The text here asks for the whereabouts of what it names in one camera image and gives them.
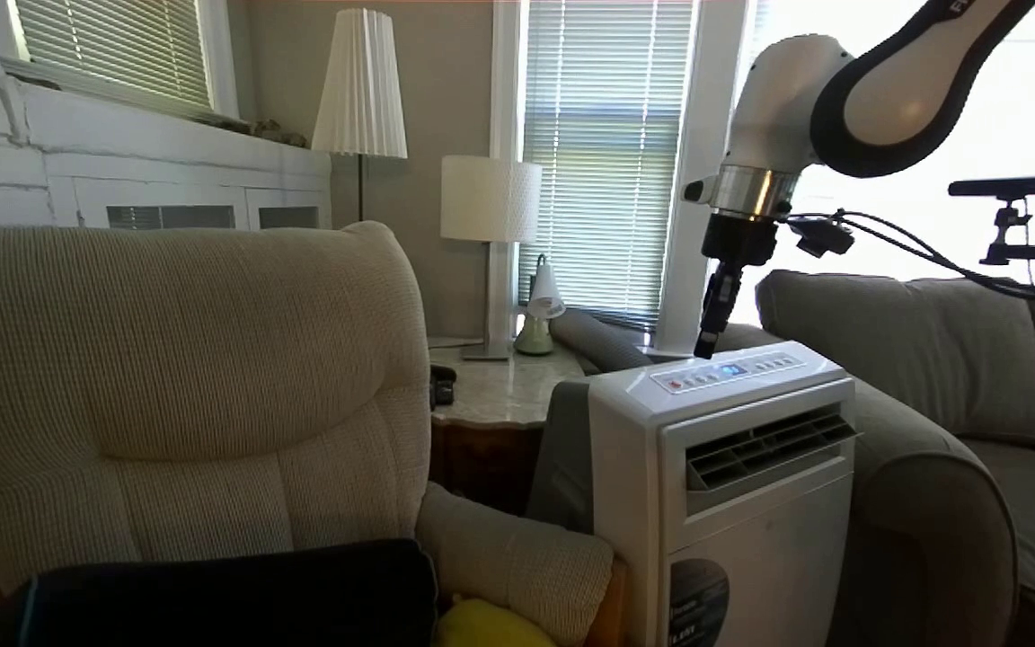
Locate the white window blinds centre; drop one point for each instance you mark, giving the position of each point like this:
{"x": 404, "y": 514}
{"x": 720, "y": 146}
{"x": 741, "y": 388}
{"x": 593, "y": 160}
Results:
{"x": 603, "y": 91}

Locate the white window blinds left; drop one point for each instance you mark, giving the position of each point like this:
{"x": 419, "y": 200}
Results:
{"x": 145, "y": 49}

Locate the wooden side table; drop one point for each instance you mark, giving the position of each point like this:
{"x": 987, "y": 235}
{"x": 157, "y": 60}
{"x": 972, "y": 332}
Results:
{"x": 487, "y": 441}

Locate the black cushion on armchair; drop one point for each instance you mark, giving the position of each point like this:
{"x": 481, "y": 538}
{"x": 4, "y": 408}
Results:
{"x": 360, "y": 594}

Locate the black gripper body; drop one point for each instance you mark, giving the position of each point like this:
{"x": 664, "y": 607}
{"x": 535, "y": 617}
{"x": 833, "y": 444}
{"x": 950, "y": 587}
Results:
{"x": 730, "y": 245}

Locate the white table lamp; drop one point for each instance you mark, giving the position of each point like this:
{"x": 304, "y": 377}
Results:
{"x": 494, "y": 201}

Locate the yellow cushion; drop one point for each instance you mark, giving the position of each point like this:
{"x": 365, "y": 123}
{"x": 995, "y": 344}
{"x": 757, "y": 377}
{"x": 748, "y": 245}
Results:
{"x": 479, "y": 623}

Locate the white portable air conditioner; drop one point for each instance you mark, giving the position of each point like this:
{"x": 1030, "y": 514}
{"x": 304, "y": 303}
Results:
{"x": 724, "y": 482}

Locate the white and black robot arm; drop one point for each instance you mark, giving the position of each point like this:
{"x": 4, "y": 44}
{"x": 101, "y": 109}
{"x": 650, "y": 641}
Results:
{"x": 808, "y": 101}

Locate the grey-green fabric sofa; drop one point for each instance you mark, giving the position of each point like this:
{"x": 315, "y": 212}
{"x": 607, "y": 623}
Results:
{"x": 939, "y": 543}

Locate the small dark cup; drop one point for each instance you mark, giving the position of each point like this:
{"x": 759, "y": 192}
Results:
{"x": 443, "y": 386}

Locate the tall white floor lamp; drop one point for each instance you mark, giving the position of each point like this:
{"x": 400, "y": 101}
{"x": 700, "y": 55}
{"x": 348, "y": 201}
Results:
{"x": 360, "y": 97}

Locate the beige recliner armchair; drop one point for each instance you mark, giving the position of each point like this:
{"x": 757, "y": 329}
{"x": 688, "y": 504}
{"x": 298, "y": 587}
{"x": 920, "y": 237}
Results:
{"x": 232, "y": 394}

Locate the small white bottle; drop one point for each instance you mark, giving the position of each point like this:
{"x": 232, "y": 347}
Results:
{"x": 545, "y": 305}

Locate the white window blinds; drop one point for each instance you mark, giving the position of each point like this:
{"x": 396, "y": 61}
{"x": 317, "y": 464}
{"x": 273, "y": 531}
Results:
{"x": 145, "y": 49}
{"x": 603, "y": 91}

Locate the black camera on stand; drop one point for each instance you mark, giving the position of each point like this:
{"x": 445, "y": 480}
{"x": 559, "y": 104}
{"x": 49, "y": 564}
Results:
{"x": 1011, "y": 212}

